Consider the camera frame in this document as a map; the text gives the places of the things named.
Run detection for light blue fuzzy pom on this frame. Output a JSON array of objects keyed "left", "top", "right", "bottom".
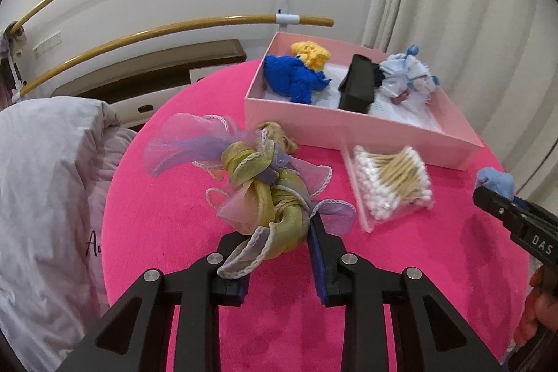
[{"left": 475, "top": 167, "right": 515, "bottom": 201}]

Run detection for pastel organza ribbon bow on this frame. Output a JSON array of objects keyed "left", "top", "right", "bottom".
[{"left": 144, "top": 113, "right": 356, "bottom": 279}]

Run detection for bag of cotton swabs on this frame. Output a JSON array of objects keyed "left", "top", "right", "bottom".
[{"left": 341, "top": 145, "right": 434, "bottom": 233}]

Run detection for clear plastic pouch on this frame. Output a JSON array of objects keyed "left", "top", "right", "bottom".
[{"left": 368, "top": 88, "right": 441, "bottom": 132}]

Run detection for black glasses case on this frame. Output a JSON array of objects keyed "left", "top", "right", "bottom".
[{"left": 338, "top": 54, "right": 379, "bottom": 114}]

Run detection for light blue patterned scrunchie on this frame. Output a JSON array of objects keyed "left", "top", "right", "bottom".
[{"left": 379, "top": 44, "right": 439, "bottom": 103}]

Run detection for dark navy scrunchie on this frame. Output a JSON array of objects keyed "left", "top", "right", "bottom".
[{"left": 371, "top": 62, "right": 386, "bottom": 89}]

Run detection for yellow crochet fish toy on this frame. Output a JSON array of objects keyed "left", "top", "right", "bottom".
[{"left": 291, "top": 41, "right": 331, "bottom": 72}]

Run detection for person's right hand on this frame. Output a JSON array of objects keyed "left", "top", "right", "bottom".
[{"left": 514, "top": 266, "right": 558, "bottom": 348}]

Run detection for pink cardboard box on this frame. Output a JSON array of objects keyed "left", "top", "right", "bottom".
[{"left": 243, "top": 31, "right": 486, "bottom": 173}]

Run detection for white curtain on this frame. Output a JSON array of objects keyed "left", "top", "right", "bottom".
[{"left": 363, "top": 0, "right": 557, "bottom": 207}]

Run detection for white brown tv cabinet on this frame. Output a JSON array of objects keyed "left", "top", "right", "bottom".
[{"left": 53, "top": 39, "right": 247, "bottom": 129}]

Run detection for lower wooden ballet bar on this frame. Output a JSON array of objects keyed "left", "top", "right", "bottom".
[{"left": 12, "top": 13, "right": 335, "bottom": 103}]

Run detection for clothes hanging on bar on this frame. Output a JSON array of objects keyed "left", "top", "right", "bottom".
[{"left": 1, "top": 21, "right": 27, "bottom": 109}]

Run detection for white wall switch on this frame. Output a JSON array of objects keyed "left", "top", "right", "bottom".
[{"left": 33, "top": 31, "right": 62, "bottom": 60}]

